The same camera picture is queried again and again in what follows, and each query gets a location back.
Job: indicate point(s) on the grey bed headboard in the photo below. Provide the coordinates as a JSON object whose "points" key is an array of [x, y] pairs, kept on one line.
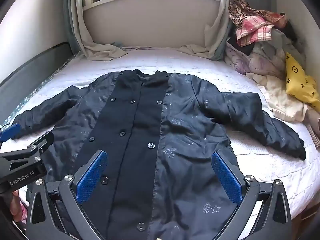
{"points": [[25, 80]]}

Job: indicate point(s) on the black garment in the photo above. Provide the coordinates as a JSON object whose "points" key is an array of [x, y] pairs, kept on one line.
{"points": [[241, 47]]}

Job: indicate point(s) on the dark navy printed coat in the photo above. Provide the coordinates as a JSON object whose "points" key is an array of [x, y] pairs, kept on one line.
{"points": [[140, 120]]}

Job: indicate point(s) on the leopard print cloth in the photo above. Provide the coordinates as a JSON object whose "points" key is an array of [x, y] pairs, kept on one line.
{"points": [[240, 12]]}

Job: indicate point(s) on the beige striped cloth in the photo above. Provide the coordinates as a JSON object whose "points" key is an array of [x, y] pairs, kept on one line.
{"points": [[314, 127]]}

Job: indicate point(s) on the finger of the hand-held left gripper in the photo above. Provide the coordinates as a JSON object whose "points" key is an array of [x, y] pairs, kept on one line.
{"points": [[42, 140], [11, 131]]}

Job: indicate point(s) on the yellow patterned pillow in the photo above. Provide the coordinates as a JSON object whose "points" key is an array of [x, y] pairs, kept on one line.
{"points": [[300, 82]]}

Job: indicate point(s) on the teal curtain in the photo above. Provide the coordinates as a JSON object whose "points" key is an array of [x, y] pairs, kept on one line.
{"points": [[221, 54], [71, 25]]}

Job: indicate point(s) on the cream fleece cloth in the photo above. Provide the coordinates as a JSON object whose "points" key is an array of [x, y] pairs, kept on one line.
{"points": [[280, 97]]}

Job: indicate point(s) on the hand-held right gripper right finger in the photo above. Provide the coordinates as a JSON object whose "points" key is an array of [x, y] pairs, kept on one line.
{"points": [[226, 180]]}

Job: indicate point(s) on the beige curtain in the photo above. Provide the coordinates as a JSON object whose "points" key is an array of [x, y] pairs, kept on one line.
{"points": [[82, 30], [220, 30]]}

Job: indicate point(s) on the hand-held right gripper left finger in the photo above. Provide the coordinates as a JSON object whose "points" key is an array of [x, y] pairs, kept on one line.
{"points": [[92, 177]]}

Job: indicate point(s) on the white quilted mattress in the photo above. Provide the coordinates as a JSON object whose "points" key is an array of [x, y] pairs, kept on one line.
{"points": [[175, 60]]}

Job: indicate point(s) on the pink plaid garment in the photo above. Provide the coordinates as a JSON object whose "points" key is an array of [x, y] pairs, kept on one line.
{"points": [[252, 30]]}

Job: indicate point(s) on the grey garment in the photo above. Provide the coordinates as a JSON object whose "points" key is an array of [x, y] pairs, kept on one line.
{"points": [[282, 45]]}

